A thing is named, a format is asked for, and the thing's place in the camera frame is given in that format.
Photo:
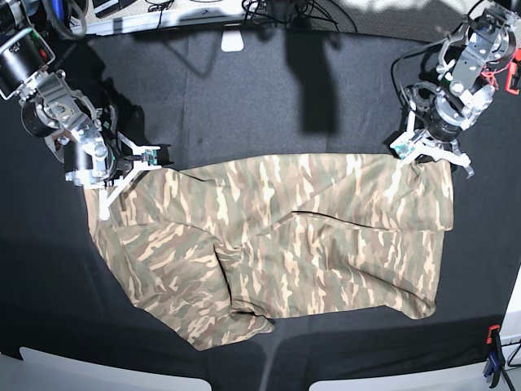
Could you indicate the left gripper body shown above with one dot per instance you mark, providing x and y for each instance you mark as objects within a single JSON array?
[{"x": 423, "y": 159}]

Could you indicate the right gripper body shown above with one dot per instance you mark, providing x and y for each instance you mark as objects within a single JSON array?
[{"x": 139, "y": 160}]

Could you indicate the camouflage t-shirt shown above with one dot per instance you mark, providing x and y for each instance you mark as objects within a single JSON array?
[{"x": 218, "y": 253}]

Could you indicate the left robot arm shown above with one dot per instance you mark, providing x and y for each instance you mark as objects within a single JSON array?
[{"x": 469, "y": 60}]

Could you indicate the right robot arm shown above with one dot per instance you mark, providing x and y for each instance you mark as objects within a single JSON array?
[{"x": 84, "y": 136}]

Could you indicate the black table cloth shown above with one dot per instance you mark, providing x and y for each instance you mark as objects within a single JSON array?
[{"x": 284, "y": 92}]

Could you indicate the orange clamp top right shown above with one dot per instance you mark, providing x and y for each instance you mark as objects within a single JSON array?
[{"x": 513, "y": 74}]

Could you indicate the orange clamp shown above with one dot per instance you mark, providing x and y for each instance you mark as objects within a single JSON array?
[
  {"x": 495, "y": 360},
  {"x": 513, "y": 74}
]

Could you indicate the white tape patch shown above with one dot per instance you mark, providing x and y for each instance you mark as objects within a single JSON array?
[{"x": 232, "y": 40}]

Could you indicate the orange clamp bottom right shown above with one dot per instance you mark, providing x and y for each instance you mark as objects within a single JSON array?
[{"x": 495, "y": 360}]

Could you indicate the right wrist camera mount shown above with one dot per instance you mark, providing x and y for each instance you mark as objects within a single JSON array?
[{"x": 111, "y": 187}]

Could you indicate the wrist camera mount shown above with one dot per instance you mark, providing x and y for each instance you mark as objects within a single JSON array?
[
  {"x": 412, "y": 142},
  {"x": 111, "y": 187}
]

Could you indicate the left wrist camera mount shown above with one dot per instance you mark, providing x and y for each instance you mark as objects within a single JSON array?
[{"x": 412, "y": 142}]

